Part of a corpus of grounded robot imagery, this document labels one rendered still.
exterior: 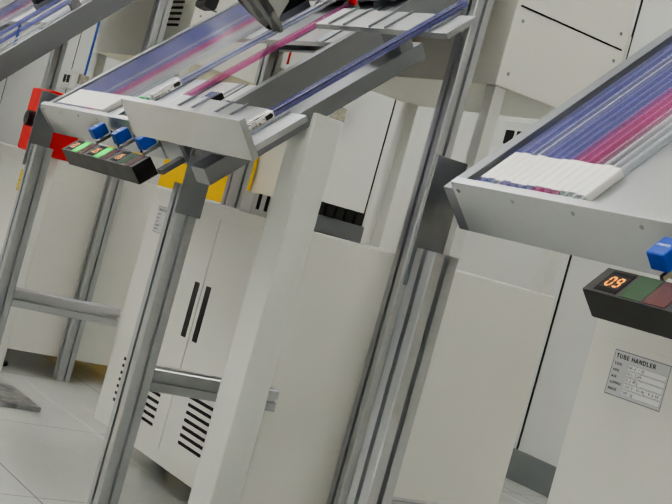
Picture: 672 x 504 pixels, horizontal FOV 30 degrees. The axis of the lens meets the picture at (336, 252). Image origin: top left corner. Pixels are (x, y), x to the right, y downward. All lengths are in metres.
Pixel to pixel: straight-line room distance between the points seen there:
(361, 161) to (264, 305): 3.19
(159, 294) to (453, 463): 0.81
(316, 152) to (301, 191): 0.07
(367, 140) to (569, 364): 1.57
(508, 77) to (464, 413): 0.70
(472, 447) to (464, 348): 0.22
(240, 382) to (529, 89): 0.93
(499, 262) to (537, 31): 1.89
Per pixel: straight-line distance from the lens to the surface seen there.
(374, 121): 5.21
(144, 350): 2.18
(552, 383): 4.13
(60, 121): 2.75
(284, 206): 2.06
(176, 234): 2.16
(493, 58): 2.59
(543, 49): 2.64
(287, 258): 2.06
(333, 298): 2.39
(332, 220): 2.54
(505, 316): 2.66
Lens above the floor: 0.63
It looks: 1 degrees down
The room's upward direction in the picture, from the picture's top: 15 degrees clockwise
